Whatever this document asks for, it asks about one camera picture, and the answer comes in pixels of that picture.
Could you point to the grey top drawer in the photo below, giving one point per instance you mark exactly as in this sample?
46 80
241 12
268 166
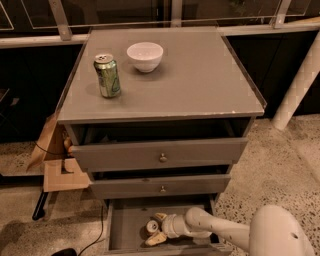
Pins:
159 155

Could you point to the white diagonal post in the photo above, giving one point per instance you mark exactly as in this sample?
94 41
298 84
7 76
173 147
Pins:
299 87

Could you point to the white ceramic bowl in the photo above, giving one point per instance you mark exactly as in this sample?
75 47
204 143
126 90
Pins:
145 56

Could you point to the grey middle drawer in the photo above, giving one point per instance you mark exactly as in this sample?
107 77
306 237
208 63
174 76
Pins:
160 186

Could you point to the grey wooden drawer cabinet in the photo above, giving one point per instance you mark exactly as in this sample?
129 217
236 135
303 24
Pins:
198 91

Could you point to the metal window railing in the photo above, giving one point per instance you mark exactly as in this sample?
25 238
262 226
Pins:
26 23

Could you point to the green soda can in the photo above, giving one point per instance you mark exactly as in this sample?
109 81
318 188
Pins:
106 69

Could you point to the grey drawer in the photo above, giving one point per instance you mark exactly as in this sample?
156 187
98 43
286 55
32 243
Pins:
127 219
159 155
160 186

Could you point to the grey bottom drawer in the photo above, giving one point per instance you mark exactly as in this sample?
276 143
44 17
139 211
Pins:
127 219

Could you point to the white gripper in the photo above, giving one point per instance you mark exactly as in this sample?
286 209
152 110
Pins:
171 226

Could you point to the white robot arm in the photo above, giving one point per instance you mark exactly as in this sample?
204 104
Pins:
273 231

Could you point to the orange soda can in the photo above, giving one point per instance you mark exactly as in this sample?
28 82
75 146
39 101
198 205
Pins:
151 227

